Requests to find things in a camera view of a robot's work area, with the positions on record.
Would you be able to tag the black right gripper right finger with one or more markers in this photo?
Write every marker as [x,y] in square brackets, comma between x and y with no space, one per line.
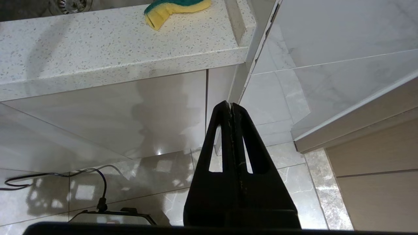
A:
[271,202]

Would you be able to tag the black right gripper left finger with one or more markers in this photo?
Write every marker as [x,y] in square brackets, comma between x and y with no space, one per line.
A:
[202,202]

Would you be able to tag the green sponge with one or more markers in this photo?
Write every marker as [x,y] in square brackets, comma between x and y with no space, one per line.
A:
[163,11]

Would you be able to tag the grey black robot base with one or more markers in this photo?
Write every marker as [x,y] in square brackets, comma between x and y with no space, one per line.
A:
[117,219]

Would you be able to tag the round metal sink drain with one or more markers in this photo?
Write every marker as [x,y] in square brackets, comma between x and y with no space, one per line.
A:
[70,5]

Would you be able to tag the stainless steel sink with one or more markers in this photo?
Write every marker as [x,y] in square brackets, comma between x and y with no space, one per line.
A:
[19,8]

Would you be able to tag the beige wooden cabinet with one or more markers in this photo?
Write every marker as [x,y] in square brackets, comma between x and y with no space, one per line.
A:
[375,169]

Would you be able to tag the white cabinet door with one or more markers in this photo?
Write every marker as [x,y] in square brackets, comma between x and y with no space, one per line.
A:
[104,117]

